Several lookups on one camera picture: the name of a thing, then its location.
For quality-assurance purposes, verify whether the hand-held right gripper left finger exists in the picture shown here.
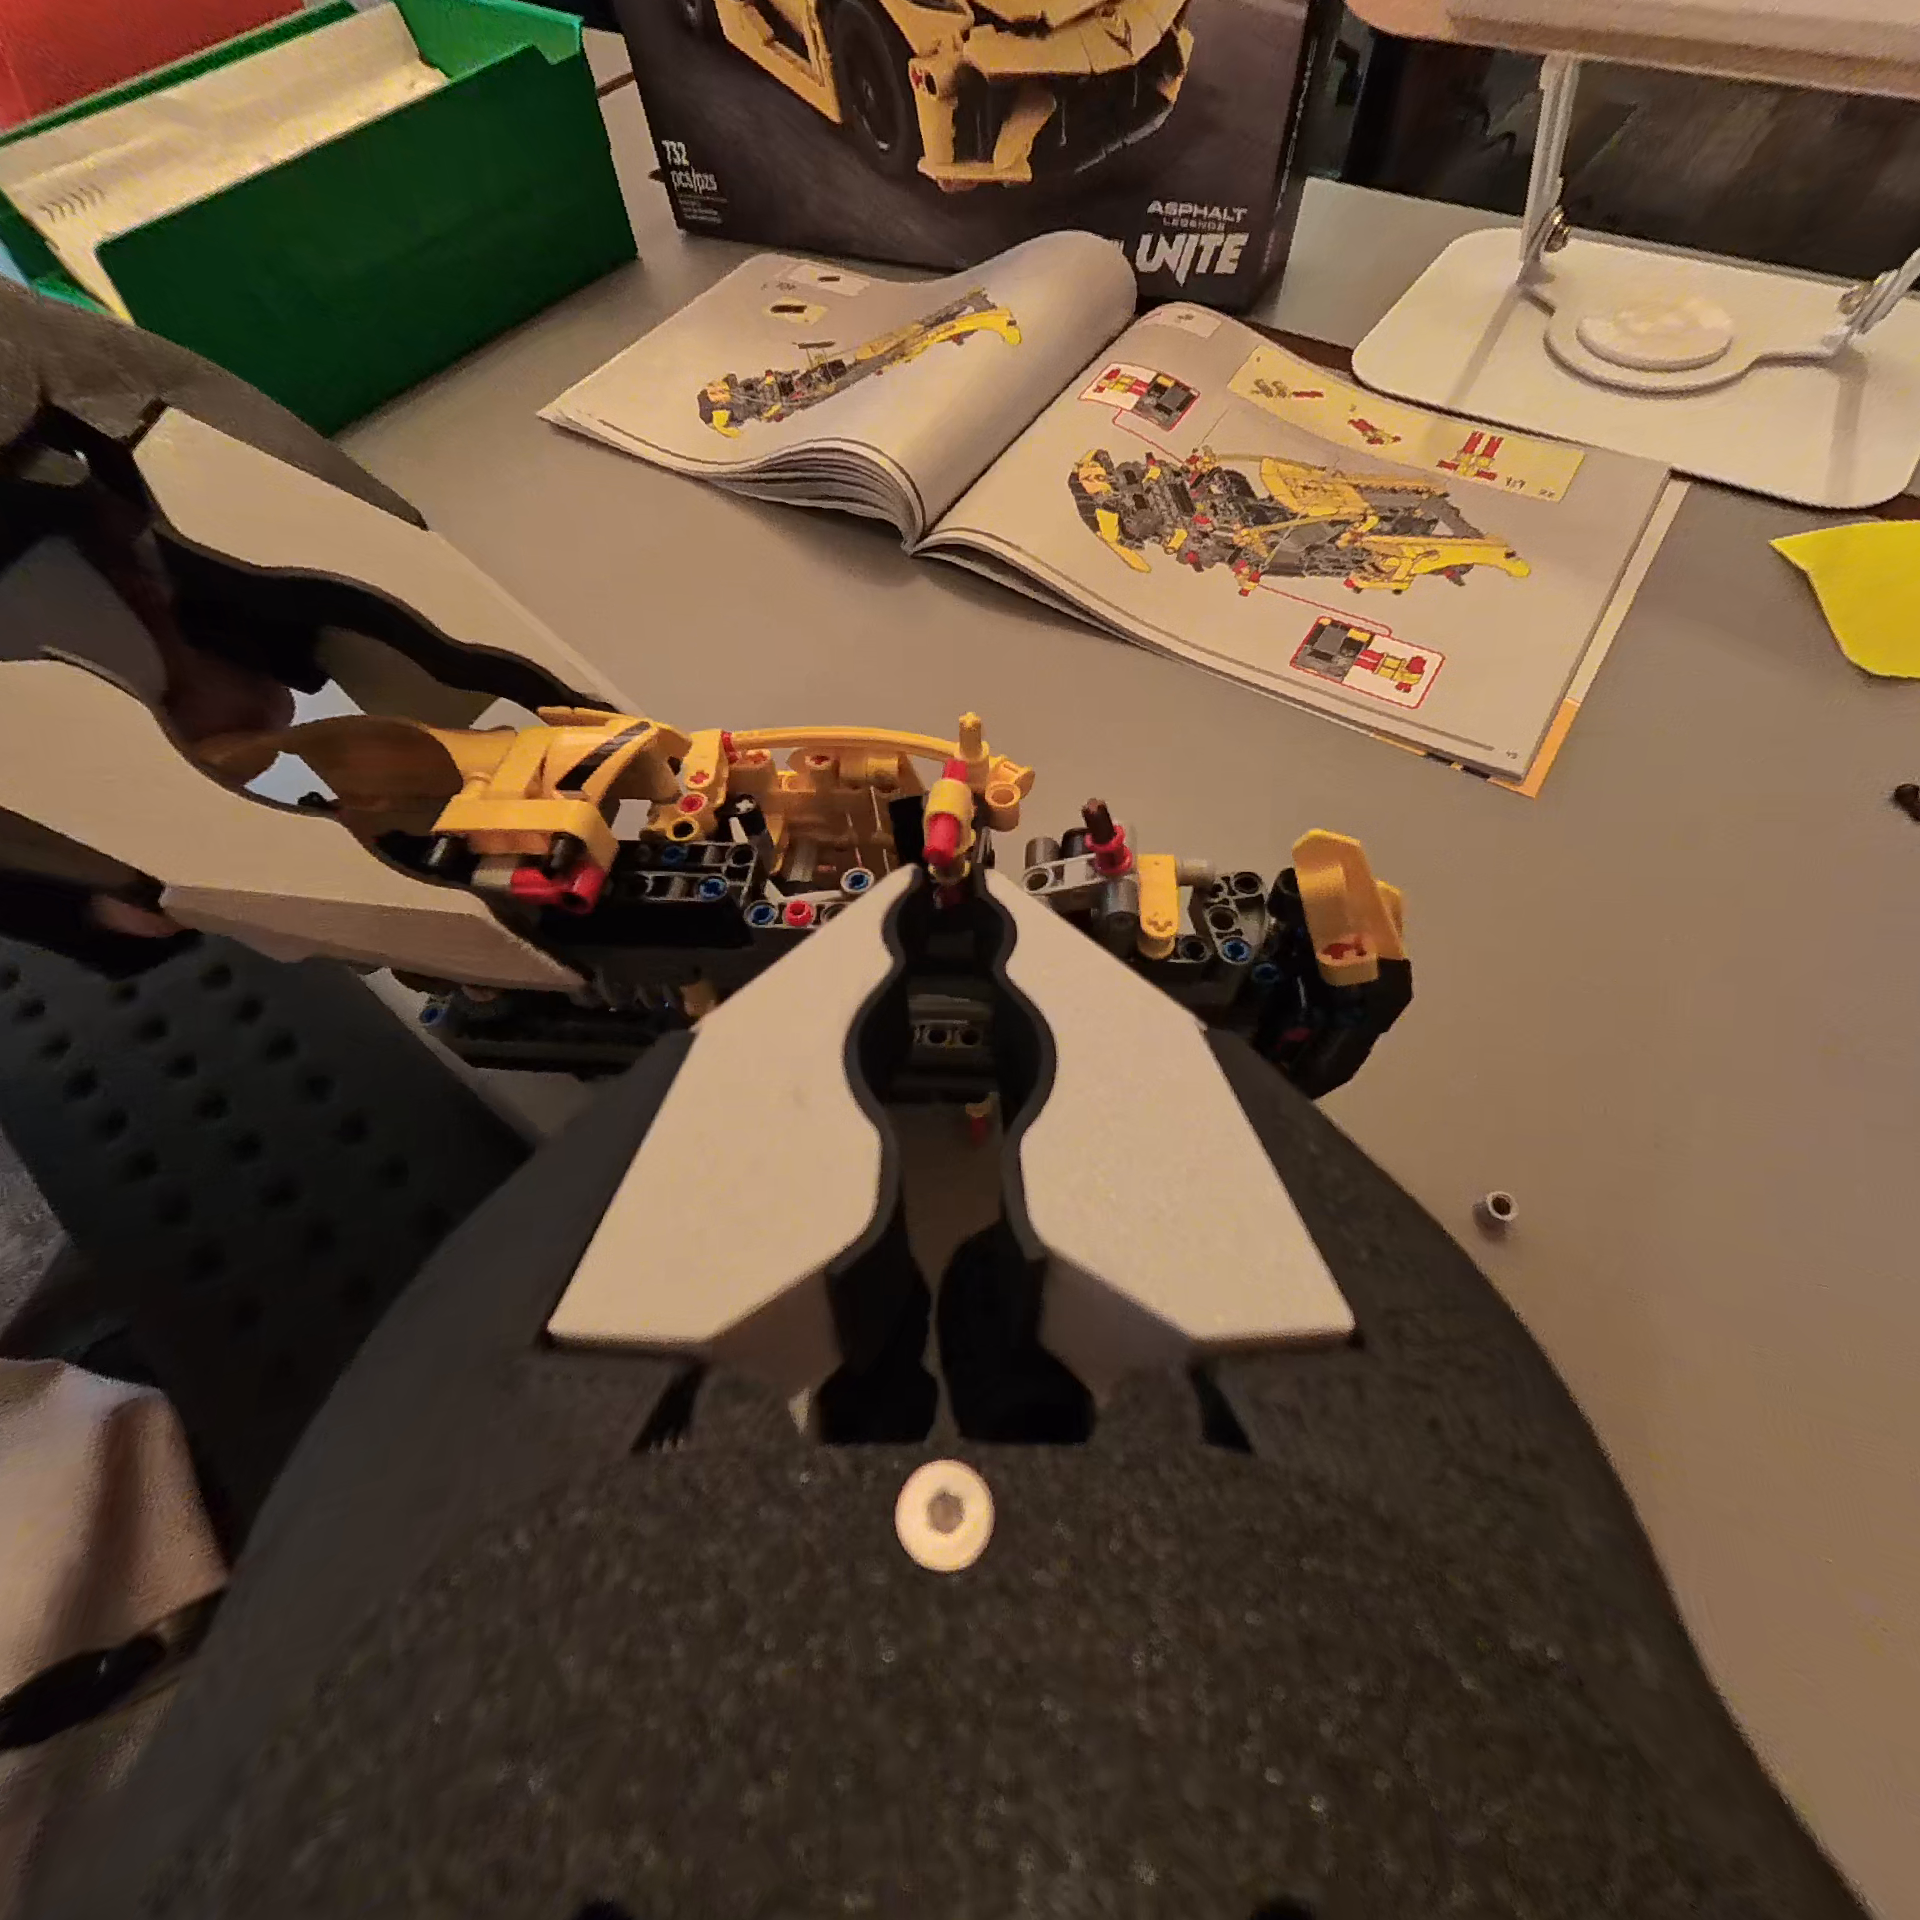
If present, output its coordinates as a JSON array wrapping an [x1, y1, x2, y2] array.
[[543, 865, 935, 1404]]

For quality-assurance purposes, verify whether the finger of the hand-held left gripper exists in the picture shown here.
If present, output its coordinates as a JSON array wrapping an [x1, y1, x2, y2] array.
[[0, 652, 596, 994], [127, 403, 636, 724]]

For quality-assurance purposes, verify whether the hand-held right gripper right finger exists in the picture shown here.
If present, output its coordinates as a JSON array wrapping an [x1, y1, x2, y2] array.
[[982, 871, 1359, 1377]]

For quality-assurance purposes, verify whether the yellow black brick car model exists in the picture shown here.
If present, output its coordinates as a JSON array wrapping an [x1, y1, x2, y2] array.
[[247, 708, 1417, 1105]]

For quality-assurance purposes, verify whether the grey desk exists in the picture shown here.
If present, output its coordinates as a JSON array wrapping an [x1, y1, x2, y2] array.
[[0, 30, 1920, 1920]]

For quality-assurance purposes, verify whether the green plastic bin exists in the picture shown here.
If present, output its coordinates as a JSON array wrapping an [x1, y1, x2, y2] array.
[[0, 0, 641, 442]]

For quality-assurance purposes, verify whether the stack of white papers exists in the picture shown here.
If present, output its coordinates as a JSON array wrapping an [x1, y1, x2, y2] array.
[[0, 7, 454, 290]]

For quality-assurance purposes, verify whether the red plastic bin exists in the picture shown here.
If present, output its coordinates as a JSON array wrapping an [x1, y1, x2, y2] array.
[[0, 0, 312, 137]]

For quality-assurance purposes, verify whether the black dimpled chair armrest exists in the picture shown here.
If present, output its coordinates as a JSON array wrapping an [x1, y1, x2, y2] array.
[[0, 931, 536, 1356]]

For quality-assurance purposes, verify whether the open instruction booklet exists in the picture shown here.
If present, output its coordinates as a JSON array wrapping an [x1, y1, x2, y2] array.
[[536, 228, 1690, 799]]

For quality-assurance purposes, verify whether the dark toy car set box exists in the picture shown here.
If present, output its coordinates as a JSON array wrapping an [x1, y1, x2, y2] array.
[[612, 0, 1344, 309]]

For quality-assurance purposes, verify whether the yellow paper scrap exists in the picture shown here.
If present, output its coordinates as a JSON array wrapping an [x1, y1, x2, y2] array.
[[1769, 516, 1920, 682]]

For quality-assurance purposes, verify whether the white wooden book stand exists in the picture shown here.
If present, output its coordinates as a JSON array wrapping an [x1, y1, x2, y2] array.
[[1342, 0, 1920, 513]]

